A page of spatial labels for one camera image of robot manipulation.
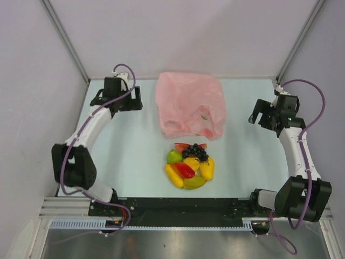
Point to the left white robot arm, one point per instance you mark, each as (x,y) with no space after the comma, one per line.
(73,166)

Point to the white slotted cable duct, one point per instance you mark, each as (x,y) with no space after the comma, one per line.
(105,225)

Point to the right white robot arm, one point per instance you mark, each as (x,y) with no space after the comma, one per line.
(304,195)

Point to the yellow fake fruit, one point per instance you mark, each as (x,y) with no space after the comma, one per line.
(174,178)

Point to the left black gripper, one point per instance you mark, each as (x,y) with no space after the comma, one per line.
(134,104)

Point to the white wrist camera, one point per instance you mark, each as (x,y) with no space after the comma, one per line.
(278,91)
(124,79)

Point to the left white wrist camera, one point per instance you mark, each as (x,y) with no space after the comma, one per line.
(124,79)

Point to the red orange fake fruit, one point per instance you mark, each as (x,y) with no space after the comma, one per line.
(183,170)

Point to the pink plastic bag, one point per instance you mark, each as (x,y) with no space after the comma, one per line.
(190,104)

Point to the yellow fake lemon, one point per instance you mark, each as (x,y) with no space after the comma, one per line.
(193,163)

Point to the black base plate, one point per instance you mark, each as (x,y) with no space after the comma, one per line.
(170,219)

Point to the round cream plate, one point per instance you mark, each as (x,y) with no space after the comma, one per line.
(197,173)

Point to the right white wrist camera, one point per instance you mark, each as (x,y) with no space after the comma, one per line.
(278,91)

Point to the yellow fake mango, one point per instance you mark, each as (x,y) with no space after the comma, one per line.
(207,168)

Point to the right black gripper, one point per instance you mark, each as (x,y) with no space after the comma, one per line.
(263,107)

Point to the red watermelon slice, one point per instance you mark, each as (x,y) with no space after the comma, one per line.
(180,147)

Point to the dark fake grape bunch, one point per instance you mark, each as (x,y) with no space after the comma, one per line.
(197,151)

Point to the green fake pear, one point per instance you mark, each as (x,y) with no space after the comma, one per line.
(174,156)

